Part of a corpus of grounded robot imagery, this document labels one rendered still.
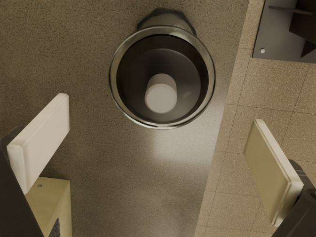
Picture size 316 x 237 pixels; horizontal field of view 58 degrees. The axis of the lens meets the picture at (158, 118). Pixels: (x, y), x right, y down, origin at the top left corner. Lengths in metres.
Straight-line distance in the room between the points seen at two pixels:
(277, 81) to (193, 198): 1.07
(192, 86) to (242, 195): 1.72
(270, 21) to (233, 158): 0.79
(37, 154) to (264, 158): 0.13
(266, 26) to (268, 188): 1.36
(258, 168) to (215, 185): 1.70
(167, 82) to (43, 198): 0.45
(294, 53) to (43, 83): 1.26
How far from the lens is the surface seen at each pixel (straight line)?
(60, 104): 0.19
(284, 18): 1.53
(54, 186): 0.66
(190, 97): 0.28
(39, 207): 0.62
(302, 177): 0.18
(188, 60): 0.27
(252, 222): 2.15
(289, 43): 1.56
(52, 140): 0.19
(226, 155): 1.76
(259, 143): 0.19
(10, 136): 0.18
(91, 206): 0.71
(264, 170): 0.18
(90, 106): 0.56
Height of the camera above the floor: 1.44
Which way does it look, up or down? 63 degrees down
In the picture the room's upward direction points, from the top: 175 degrees counter-clockwise
